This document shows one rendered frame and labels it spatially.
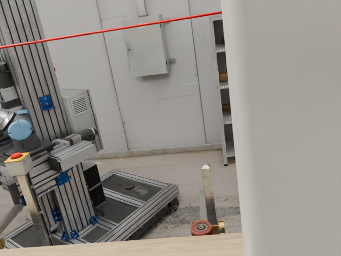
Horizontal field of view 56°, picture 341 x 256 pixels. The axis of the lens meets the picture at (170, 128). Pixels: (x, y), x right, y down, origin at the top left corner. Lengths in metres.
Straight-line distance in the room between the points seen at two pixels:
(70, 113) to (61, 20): 1.89
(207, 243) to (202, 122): 2.77
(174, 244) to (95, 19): 3.05
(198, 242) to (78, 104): 1.45
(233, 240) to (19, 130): 1.21
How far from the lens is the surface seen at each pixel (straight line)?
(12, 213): 1.90
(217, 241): 1.19
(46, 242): 1.58
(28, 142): 2.01
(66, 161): 2.01
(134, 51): 3.52
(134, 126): 4.00
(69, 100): 2.30
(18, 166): 1.40
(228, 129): 3.87
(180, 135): 3.94
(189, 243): 1.20
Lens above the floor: 1.67
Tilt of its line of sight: 20 degrees down
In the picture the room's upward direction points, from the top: 9 degrees counter-clockwise
